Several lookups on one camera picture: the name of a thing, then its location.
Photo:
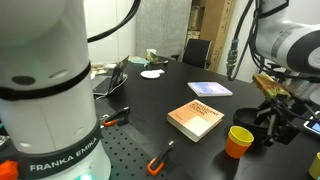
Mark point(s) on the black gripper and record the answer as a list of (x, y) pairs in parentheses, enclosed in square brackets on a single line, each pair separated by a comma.
[(283, 111)]

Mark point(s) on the lime yellow plastic cup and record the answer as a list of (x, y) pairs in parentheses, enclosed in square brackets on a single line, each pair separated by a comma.
[(315, 168)]

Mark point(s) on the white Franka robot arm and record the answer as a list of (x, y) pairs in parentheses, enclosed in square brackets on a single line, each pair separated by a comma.
[(50, 110)]

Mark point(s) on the white framed tablet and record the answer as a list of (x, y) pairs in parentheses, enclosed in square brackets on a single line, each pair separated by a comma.
[(314, 127)]

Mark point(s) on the black bowl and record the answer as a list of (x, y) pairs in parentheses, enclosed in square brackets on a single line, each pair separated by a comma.
[(245, 120)]

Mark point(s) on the orange plastic cup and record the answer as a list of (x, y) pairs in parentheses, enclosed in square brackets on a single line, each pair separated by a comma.
[(236, 150)]

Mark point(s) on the pale blue book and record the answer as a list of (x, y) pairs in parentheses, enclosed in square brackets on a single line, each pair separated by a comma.
[(210, 89)]

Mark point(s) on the orange robotics textbook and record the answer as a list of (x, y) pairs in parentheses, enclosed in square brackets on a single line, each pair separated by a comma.
[(196, 118)]

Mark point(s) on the black fabric office chair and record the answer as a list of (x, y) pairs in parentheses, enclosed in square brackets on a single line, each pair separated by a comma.
[(197, 53)]

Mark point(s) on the tall brown cardboard box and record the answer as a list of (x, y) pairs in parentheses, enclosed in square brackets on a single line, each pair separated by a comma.
[(218, 30)]

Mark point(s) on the orange black bar clamp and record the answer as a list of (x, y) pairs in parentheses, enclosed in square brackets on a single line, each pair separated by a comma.
[(160, 160), (116, 116)]

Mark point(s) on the white paper napkin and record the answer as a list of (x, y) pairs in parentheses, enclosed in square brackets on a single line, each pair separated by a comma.
[(159, 71)]

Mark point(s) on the crumpled snack bag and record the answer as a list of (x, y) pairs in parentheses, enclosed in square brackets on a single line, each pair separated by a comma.
[(158, 59)]

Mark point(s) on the round white paper plate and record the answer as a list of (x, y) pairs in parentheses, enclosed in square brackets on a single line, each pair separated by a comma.
[(150, 74)]

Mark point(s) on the small white cup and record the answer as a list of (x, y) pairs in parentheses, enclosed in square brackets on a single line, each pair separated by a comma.
[(151, 54)]

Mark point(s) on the black perforated mounting board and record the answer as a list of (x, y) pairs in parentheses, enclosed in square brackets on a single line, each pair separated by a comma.
[(126, 156)]

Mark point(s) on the open silver laptop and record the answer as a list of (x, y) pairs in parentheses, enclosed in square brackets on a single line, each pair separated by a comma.
[(116, 78)]

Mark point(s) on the orange plastic part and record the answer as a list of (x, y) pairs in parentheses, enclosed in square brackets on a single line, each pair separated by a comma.
[(8, 170)]

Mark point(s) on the yellow wrist camera box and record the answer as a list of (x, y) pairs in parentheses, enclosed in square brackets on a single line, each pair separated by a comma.
[(270, 86)]

